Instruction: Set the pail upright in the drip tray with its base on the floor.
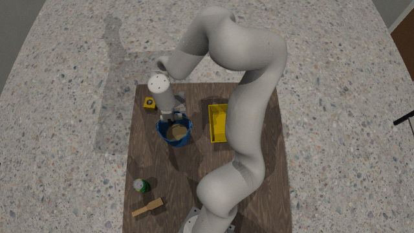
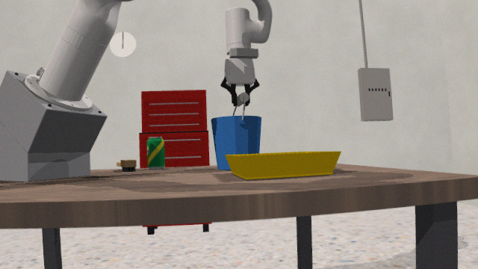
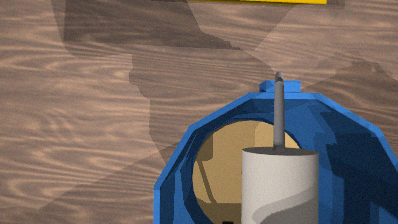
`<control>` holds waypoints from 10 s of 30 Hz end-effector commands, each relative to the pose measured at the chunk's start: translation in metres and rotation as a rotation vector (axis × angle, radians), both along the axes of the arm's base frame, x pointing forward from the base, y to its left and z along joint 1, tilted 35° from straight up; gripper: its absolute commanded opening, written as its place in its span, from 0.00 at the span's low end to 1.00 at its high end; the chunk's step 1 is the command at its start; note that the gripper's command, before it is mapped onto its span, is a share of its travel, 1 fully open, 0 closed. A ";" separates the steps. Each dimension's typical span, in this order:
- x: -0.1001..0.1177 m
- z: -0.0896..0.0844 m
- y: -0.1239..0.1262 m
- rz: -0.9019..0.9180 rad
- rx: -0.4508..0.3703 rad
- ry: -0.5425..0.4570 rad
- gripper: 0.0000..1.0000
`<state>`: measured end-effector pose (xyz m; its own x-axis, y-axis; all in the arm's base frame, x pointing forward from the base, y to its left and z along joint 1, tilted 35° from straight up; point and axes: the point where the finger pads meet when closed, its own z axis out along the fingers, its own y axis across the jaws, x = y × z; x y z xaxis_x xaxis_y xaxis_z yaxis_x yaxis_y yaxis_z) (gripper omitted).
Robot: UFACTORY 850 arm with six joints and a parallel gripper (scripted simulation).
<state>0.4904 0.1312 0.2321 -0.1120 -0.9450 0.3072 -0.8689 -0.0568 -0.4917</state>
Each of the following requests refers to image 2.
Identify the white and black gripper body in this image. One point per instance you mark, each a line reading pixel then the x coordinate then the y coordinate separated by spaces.
pixel 239 71

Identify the blue bucket with handle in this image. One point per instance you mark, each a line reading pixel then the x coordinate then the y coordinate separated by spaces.
pixel 235 135

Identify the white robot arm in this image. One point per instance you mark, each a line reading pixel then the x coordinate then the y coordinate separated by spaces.
pixel 88 32

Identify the olive-yellow shallow tray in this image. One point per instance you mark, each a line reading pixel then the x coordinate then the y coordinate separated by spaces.
pixel 282 164

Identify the green drink can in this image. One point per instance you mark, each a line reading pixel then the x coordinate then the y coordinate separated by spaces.
pixel 155 153

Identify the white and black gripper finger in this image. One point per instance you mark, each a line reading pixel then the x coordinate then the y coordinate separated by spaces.
pixel 231 90
pixel 249 89

